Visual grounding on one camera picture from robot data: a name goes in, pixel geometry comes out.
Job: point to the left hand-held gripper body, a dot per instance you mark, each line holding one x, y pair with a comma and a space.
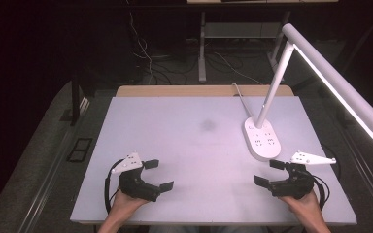
132, 184

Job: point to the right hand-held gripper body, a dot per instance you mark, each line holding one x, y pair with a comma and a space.
299, 186

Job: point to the person's right hand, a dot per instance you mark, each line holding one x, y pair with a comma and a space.
306, 207

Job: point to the person's left hand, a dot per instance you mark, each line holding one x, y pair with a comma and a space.
123, 205

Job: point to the white desk lamp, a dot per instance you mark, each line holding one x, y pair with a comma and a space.
262, 142

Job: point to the white table mat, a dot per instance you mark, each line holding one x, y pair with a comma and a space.
191, 155

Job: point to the dark metal stand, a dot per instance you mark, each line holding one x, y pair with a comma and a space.
75, 100

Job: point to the black rectangular floor frame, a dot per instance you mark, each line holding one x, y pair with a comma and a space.
79, 149

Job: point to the white metal desk frame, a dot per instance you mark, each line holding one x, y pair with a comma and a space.
202, 48

